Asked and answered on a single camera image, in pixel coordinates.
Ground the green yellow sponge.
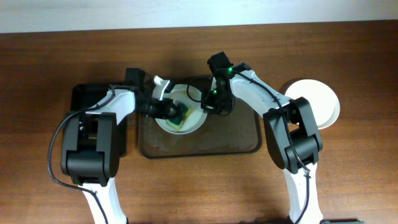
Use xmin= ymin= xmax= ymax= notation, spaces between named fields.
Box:
xmin=166 ymin=101 xmax=193 ymax=131

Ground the white plate top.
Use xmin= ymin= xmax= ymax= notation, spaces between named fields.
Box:
xmin=155 ymin=84 xmax=207 ymax=134

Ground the white plate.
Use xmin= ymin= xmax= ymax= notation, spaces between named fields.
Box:
xmin=155 ymin=84 xmax=207 ymax=134
xmin=285 ymin=79 xmax=340 ymax=129

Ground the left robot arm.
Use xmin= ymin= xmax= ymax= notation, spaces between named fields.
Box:
xmin=60 ymin=68 xmax=181 ymax=223

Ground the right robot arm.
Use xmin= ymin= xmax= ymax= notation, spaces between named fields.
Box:
xmin=201 ymin=52 xmax=323 ymax=223

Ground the brown tray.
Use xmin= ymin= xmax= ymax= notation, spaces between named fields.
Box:
xmin=137 ymin=99 xmax=262 ymax=159

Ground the black tray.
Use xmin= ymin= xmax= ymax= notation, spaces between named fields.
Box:
xmin=62 ymin=83 xmax=127 ymax=160

